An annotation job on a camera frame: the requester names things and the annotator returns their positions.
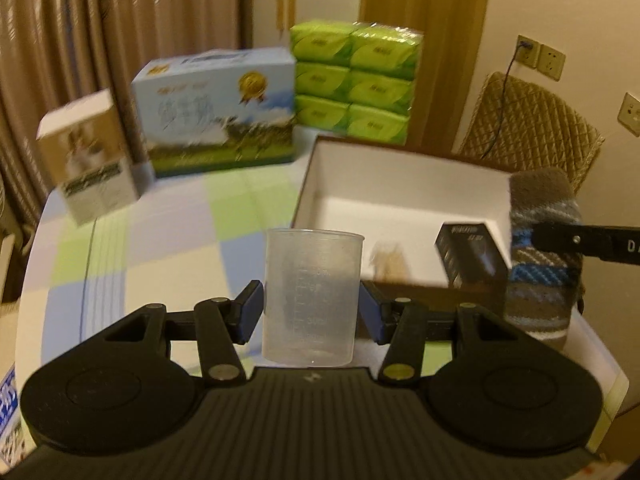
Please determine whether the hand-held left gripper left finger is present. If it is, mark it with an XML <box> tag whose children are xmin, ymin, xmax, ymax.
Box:
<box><xmin>102</xmin><ymin>280</ymin><xmax>264</xmax><ymax>391</ymax></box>

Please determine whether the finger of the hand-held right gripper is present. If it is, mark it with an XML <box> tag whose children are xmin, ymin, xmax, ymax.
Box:
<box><xmin>530</xmin><ymin>224</ymin><xmax>640</xmax><ymax>263</ymax></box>

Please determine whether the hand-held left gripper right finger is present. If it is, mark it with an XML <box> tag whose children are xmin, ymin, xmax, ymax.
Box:
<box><xmin>359</xmin><ymin>280</ymin><xmax>523</xmax><ymax>391</ymax></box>

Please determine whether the clear plastic measuring cup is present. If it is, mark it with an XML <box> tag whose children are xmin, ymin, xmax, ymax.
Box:
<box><xmin>263</xmin><ymin>228</ymin><xmax>366</xmax><ymax>367</ymax></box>

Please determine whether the striped brown blue sock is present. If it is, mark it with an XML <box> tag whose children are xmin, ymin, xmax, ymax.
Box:
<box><xmin>502</xmin><ymin>167</ymin><xmax>585</xmax><ymax>351</ymax></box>

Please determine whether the white storage box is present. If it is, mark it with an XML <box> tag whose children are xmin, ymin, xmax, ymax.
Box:
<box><xmin>291</xmin><ymin>135</ymin><xmax>630</xmax><ymax>456</ymax></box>

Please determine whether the small black box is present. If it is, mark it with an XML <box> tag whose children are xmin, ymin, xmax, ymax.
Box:
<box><xmin>434</xmin><ymin>221</ymin><xmax>508</xmax><ymax>288</ymax></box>

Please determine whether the quilted chair cushion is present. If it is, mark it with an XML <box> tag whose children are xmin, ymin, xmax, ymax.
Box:
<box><xmin>457</xmin><ymin>71</ymin><xmax>606</xmax><ymax>196</ymax></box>

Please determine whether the blue milk carton box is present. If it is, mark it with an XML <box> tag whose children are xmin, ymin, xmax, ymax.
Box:
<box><xmin>131</xmin><ymin>47</ymin><xmax>297</xmax><ymax>179</ymax></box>

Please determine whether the small white brown box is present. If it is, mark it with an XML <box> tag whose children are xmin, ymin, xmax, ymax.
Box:
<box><xmin>36</xmin><ymin>87</ymin><xmax>141</xmax><ymax>226</ymax></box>

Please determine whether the stack of green tissue packs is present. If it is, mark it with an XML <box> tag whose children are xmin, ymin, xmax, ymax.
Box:
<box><xmin>290</xmin><ymin>21</ymin><xmax>426</xmax><ymax>147</ymax></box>

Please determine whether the carton with blue print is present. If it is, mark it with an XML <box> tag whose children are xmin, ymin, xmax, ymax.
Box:
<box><xmin>0</xmin><ymin>360</ymin><xmax>27</xmax><ymax>463</ymax></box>

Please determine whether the brown curtain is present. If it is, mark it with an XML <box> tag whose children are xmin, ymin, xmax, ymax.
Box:
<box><xmin>0</xmin><ymin>0</ymin><xmax>253</xmax><ymax>281</ymax></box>

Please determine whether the empty wall socket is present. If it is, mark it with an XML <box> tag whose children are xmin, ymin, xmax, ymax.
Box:
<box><xmin>617</xmin><ymin>92</ymin><xmax>640</xmax><ymax>137</ymax></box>
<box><xmin>537</xmin><ymin>44</ymin><xmax>566</xmax><ymax>81</ymax></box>

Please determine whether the dark power cable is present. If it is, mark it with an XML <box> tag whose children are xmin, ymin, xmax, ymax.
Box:
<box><xmin>487</xmin><ymin>42</ymin><xmax>533</xmax><ymax>161</ymax></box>

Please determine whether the wall socket with plug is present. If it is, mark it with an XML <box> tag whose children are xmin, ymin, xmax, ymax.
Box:
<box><xmin>515</xmin><ymin>35</ymin><xmax>541</xmax><ymax>67</ymax></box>

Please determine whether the yellow wall strip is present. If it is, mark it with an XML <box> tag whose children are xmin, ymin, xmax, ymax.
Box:
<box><xmin>276</xmin><ymin>0</ymin><xmax>297</xmax><ymax>42</ymax></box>

